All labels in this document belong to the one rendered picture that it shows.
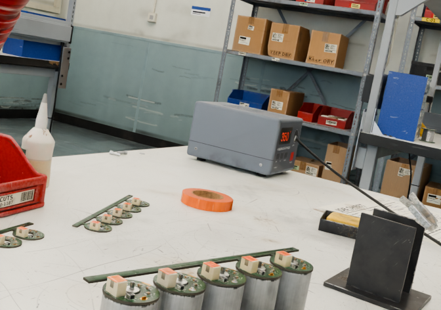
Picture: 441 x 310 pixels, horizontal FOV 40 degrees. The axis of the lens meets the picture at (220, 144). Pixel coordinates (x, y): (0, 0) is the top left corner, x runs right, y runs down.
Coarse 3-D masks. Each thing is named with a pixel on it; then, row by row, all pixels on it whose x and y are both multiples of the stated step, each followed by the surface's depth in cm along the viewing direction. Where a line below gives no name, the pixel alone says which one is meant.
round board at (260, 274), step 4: (236, 264) 33; (264, 264) 33; (268, 264) 34; (236, 268) 32; (268, 268) 33; (272, 268) 33; (276, 268) 33; (240, 272) 32; (244, 272) 32; (260, 272) 32; (264, 272) 32; (268, 272) 32; (272, 272) 32; (276, 272) 32; (280, 272) 33; (252, 276) 31; (256, 276) 31; (260, 276) 31; (264, 276) 32; (268, 276) 32; (272, 276) 32; (276, 276) 32; (280, 276) 32
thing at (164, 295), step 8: (184, 280) 29; (160, 296) 28; (168, 296) 27; (176, 296) 27; (184, 296) 27; (192, 296) 28; (200, 296) 28; (160, 304) 28; (168, 304) 27; (176, 304) 27; (184, 304) 28; (192, 304) 28; (200, 304) 28
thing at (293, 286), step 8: (296, 264) 34; (288, 272) 33; (280, 280) 34; (288, 280) 33; (296, 280) 33; (304, 280) 34; (280, 288) 34; (288, 288) 33; (296, 288) 34; (304, 288) 34; (280, 296) 34; (288, 296) 34; (296, 296) 34; (304, 296) 34; (280, 304) 34; (288, 304) 34; (296, 304) 34; (304, 304) 34
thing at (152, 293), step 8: (128, 280) 28; (136, 280) 28; (104, 288) 26; (144, 288) 27; (152, 288) 27; (112, 296) 26; (128, 296) 26; (136, 296) 26; (152, 296) 26; (128, 304) 25; (136, 304) 25; (144, 304) 26
